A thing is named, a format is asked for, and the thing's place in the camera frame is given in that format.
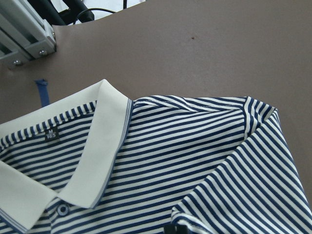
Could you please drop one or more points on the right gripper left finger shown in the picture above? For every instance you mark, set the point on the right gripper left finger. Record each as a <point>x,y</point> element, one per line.
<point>169,229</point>

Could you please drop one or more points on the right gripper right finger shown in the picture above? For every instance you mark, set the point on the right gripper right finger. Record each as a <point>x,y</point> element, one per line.
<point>182,229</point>

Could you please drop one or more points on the navy white striped polo shirt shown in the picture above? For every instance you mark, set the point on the navy white striped polo shirt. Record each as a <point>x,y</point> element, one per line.
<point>97,162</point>

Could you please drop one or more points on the aluminium frame post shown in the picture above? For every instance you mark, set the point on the aluminium frame post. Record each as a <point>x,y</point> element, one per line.
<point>24,34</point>

